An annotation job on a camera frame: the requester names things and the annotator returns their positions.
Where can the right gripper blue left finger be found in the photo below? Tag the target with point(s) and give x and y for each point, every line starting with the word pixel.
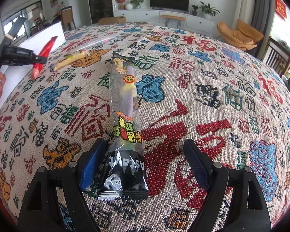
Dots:
pixel 89 163

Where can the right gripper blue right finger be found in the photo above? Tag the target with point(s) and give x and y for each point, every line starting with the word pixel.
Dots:
pixel 200 164

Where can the black clear Astart snack packet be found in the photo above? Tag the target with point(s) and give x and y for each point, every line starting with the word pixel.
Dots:
pixel 124 174

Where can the red snack packet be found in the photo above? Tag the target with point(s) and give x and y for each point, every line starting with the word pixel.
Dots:
pixel 38 66

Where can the white cardboard box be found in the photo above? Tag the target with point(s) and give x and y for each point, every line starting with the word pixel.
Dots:
pixel 38 40

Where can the brown dining chair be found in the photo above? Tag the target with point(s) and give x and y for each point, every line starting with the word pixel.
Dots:
pixel 67 18

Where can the patterned fu character blanket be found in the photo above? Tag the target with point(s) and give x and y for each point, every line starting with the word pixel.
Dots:
pixel 235 108

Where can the yellow cake slice packet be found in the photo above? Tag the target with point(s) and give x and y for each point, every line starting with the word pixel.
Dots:
pixel 68 59

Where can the dark display cabinet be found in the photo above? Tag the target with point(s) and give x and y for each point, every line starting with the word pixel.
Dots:
pixel 99 1

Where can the brown cardboard box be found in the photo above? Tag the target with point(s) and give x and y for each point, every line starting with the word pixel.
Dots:
pixel 112 20

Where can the red flower vase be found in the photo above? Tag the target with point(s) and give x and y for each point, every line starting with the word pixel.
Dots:
pixel 121 4

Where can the dark wooden chair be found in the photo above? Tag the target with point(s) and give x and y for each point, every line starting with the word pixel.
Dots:
pixel 276 57

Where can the orange lounge chair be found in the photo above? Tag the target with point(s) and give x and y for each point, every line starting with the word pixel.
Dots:
pixel 244 36

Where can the white tv cabinet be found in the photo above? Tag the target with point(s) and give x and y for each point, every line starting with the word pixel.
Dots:
pixel 152 16

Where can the green plant with white vase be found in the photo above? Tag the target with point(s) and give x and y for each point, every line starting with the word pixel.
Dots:
pixel 134 4

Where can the small wooden stool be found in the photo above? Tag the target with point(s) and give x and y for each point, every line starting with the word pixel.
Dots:
pixel 178 20

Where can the small potted plant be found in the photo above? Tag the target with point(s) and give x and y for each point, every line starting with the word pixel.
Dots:
pixel 195 8

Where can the green potted plant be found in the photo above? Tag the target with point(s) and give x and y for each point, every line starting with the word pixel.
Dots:
pixel 208 11

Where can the red window decoration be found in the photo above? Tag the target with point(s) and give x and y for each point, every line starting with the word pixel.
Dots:
pixel 281 9

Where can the grey curtain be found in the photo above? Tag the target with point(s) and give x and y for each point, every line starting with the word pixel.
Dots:
pixel 262 21

